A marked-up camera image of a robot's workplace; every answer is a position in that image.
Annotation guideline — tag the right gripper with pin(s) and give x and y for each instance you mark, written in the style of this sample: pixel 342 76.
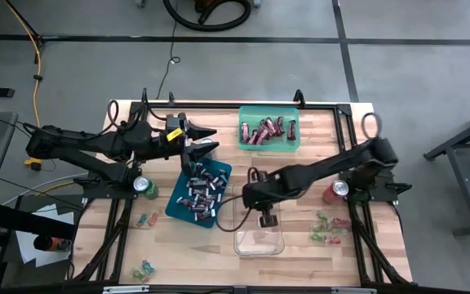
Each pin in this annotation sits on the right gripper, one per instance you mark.
pixel 261 196

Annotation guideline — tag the green soda can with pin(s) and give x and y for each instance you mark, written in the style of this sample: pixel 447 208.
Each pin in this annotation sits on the green soda can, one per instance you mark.
pixel 145 185

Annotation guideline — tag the mint green plastic bin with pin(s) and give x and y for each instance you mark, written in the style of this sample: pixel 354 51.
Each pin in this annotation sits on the mint green plastic bin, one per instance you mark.
pixel 271 145

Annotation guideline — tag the teal clear-wrapped hard candy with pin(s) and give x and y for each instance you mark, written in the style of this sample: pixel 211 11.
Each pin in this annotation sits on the teal clear-wrapped hard candy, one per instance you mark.
pixel 148 267
pixel 332 231
pixel 141 220

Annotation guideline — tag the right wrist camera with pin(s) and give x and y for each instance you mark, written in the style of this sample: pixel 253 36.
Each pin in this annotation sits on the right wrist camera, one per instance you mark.
pixel 268 221

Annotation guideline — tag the black aluminium table frame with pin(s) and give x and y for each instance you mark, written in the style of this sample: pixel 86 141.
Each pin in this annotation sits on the black aluminium table frame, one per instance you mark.
pixel 218 105

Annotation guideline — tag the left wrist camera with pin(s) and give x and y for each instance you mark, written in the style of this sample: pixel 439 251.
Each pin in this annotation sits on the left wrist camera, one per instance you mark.
pixel 176 121

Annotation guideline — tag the clear plastic bin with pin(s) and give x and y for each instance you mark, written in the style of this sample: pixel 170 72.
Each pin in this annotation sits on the clear plastic bin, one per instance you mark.
pixel 259 245

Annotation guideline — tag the green clear-wrapped hard candy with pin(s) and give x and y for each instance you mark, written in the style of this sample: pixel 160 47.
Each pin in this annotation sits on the green clear-wrapped hard candy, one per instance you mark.
pixel 316 237
pixel 320 227
pixel 139 275
pixel 321 215

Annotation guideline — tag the white paper sheet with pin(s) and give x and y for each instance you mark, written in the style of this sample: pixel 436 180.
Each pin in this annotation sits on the white paper sheet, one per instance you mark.
pixel 47 253

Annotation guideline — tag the red soda can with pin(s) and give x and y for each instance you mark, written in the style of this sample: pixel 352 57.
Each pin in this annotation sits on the red soda can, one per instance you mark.
pixel 336 191

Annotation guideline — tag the dark wrapped chocolate candy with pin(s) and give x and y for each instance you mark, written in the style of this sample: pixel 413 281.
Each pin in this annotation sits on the dark wrapped chocolate candy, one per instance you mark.
pixel 214 185
pixel 208 175
pixel 221 176
pixel 204 216
pixel 201 204
pixel 197 167
pixel 210 197
pixel 186 202
pixel 194 191
pixel 196 182

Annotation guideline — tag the black table edge hook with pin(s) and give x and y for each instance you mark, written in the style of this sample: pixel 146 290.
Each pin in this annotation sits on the black table edge hook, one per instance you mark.
pixel 299 98
pixel 171 98
pixel 144 96

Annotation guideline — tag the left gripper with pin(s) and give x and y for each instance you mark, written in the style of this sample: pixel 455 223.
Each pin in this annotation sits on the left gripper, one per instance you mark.
pixel 169 147

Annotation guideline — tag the blue plastic bin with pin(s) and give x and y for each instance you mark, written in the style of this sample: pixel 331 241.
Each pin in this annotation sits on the blue plastic bin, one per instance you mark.
pixel 174 210

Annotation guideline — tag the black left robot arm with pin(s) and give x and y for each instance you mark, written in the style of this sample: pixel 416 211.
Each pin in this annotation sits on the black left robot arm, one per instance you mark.
pixel 76 143

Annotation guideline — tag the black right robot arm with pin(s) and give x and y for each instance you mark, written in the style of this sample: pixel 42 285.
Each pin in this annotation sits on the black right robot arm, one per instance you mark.
pixel 333 163

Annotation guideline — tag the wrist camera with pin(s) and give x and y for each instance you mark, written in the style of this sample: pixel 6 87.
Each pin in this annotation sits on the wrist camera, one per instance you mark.
pixel 268 221
pixel 176 121

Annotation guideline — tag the red clear-wrapped hard candy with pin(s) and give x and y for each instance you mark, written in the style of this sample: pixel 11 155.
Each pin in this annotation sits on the red clear-wrapped hard candy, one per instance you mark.
pixel 333 241
pixel 152 219
pixel 342 222

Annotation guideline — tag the black orange bottle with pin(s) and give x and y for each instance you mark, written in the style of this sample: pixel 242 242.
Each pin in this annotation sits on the black orange bottle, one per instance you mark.
pixel 51 243

